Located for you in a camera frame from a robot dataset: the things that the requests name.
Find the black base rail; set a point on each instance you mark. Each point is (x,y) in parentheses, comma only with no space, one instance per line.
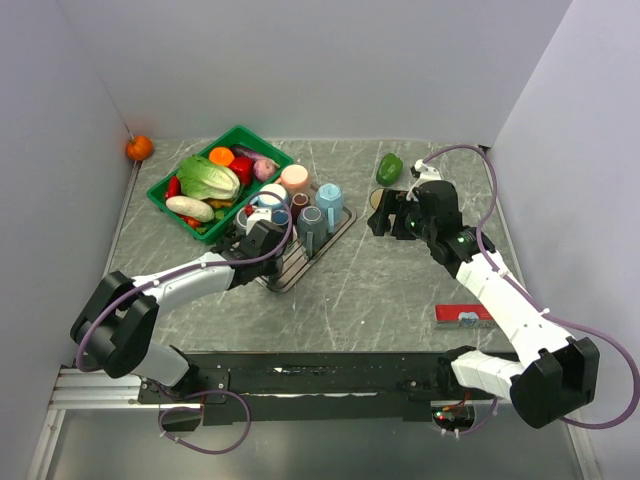
(290,386)

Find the dark blue mug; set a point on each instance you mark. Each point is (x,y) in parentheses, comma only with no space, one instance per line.
(281,218)

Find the green bell pepper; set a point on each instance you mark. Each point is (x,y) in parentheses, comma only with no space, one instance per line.
(389,170)

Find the toy pink onion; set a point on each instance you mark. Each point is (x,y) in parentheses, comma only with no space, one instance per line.
(264,169)

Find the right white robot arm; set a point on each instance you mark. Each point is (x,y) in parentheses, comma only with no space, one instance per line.
(553,374)

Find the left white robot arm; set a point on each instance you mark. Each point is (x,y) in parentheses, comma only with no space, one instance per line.
(114,330)

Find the toy white radish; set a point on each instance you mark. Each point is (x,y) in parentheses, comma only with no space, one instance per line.
(190,207)

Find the maroon mug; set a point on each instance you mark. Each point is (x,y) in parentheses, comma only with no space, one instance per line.
(299,201)

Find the toy red chili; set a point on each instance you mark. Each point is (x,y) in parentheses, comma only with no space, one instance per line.
(173,188)

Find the light blue white-bottom mug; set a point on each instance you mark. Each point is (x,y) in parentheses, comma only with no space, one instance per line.
(273,196)

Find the pink mug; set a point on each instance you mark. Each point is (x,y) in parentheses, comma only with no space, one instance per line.
(295,179)

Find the toy red pepper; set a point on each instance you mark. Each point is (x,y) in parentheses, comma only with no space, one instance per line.
(242,167)

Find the toy cabbage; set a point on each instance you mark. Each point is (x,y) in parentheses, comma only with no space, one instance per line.
(201,179)

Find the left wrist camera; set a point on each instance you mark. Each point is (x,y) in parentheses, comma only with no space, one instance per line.
(254,215)

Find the toy orange carrot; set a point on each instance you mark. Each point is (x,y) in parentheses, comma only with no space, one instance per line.
(222,156)

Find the cream mug black handle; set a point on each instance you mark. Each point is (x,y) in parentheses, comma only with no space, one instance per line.
(376,198)

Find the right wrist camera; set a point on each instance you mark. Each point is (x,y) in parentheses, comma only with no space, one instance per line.
(422,173)

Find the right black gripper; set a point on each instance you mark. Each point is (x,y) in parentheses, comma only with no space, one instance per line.
(393,202)

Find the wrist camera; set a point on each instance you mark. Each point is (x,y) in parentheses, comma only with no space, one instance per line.
(422,173)
(254,215)

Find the small orange pumpkin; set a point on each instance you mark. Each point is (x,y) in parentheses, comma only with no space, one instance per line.
(139,148)

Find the grey blue faceted mug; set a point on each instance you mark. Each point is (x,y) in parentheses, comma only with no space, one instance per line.
(312,230)

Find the toy purple eggplant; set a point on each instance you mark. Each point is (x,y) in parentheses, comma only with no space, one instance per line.
(241,151)

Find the red box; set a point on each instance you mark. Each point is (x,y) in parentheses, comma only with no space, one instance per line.
(463,316)

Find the light blue faceted mug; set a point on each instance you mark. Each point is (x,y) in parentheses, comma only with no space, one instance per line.
(330,200)

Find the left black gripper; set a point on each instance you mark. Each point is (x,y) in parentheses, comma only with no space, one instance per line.
(269,268)

